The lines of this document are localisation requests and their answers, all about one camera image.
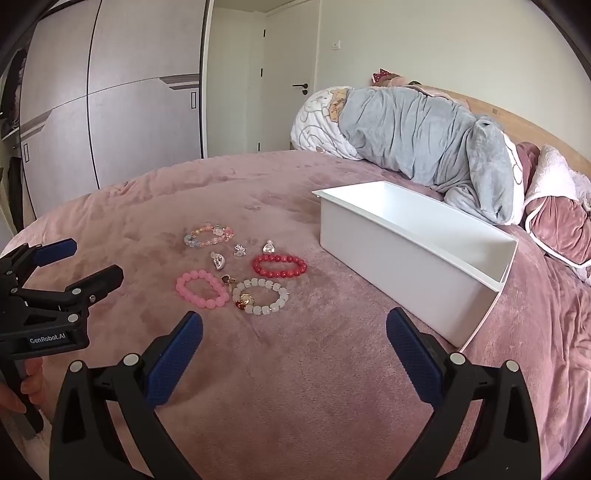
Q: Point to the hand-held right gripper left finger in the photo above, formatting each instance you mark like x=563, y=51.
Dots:
x=178, y=355

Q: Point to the pink fluffy cloth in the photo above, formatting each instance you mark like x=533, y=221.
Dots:
x=39, y=434

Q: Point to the red bow plush toy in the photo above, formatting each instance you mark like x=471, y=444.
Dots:
x=381, y=75

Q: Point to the dark hanging clothes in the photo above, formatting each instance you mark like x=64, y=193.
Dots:
x=11, y=92

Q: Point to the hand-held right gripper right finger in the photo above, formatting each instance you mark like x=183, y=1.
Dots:
x=413, y=355

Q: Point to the white door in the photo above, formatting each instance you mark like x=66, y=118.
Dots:
x=291, y=78

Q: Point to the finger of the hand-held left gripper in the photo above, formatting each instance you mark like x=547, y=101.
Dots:
x=55, y=251
x=99, y=281

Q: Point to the wooden headboard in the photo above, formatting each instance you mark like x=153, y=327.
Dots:
x=521, y=122

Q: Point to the gold red heart earring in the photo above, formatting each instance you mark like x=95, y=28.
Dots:
x=227, y=279

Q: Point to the white patterned pillow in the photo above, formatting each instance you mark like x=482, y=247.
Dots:
x=318, y=120

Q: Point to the small clear crystal pendant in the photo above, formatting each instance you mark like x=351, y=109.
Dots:
x=269, y=247

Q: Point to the grey blanket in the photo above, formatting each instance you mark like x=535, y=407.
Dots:
x=415, y=134

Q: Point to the white plastic storage box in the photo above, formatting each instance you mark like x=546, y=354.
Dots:
x=392, y=258

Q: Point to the pink plush bed blanket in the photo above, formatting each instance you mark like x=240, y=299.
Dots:
x=286, y=369

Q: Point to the crystal flower brooch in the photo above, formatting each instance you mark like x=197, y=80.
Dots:
x=239, y=250

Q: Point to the grey wardrobe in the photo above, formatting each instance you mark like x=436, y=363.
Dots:
x=134, y=106

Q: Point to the pale pink lace pillow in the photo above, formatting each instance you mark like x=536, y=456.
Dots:
x=551, y=170

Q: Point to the person's left hand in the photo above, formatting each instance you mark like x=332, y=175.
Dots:
x=36, y=383

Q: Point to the dusty pink pillow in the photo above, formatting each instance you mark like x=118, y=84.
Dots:
x=558, y=226

